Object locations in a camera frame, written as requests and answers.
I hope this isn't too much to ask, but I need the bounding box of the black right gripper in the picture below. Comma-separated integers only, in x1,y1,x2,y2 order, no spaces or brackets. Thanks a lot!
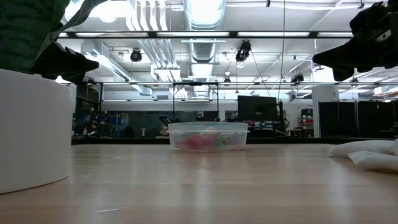
312,1,398,82

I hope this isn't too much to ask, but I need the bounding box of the red strawberry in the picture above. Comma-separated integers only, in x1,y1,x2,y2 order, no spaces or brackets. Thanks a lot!
203,132,218,149
185,134,205,150

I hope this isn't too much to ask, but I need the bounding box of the clear plastic tupperware container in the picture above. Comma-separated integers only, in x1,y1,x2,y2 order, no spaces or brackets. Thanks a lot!
167,121,250,153

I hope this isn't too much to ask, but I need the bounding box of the green snake plant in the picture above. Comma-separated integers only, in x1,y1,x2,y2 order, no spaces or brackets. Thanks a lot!
0,0,106,74

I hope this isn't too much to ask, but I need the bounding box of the white plant pot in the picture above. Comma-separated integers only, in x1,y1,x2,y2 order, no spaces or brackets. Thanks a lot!
0,67,75,195

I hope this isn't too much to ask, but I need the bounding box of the black monitor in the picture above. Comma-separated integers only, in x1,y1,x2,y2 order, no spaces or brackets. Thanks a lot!
237,95,278,123

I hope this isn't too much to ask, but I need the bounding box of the white cloth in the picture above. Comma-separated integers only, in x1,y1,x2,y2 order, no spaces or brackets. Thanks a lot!
328,138,398,174

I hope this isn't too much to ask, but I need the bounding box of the black partition wall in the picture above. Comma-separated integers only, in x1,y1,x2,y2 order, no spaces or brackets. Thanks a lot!
318,100,398,138

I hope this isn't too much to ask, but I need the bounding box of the black ceiling cable reel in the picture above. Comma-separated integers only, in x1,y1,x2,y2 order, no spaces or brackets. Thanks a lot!
129,49,143,63

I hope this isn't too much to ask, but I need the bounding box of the silver ventilation duct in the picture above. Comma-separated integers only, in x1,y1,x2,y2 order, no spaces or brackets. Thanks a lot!
182,0,228,63

